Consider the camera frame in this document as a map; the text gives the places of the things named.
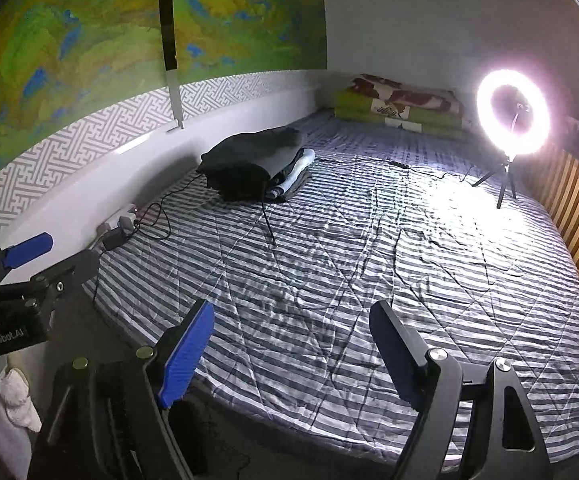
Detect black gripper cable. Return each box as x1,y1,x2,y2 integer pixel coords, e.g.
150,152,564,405
85,252,106,308

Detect dark green pants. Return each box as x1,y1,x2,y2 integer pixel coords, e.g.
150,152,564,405
196,127,306,196

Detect white power strip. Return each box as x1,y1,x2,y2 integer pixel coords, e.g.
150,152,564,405
95,207,141,252

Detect striped bed sheet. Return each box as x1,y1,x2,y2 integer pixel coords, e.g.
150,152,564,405
82,110,579,467

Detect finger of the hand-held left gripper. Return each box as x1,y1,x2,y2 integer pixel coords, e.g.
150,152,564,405
0,232,54,293
0,248,101,313

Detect ring light with tripod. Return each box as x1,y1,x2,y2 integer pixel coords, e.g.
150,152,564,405
471,67,553,211

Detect green patterned pillow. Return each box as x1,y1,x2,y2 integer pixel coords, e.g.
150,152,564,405
333,74,473,140

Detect light grey folded garment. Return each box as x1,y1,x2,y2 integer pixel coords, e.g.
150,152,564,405
264,149,317,203

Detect black and white hanging strap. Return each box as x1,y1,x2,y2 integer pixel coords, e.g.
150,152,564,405
157,0,186,134

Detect black ring light cable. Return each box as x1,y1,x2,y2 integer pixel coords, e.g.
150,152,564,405
313,156,476,182

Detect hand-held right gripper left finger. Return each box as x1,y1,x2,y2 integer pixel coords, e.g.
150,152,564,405
26,299,216,480

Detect green landscape wall poster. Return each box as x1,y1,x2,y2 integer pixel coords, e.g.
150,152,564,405
0,0,330,197

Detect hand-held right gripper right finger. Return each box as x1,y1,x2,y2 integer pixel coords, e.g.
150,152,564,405
369,301,553,480

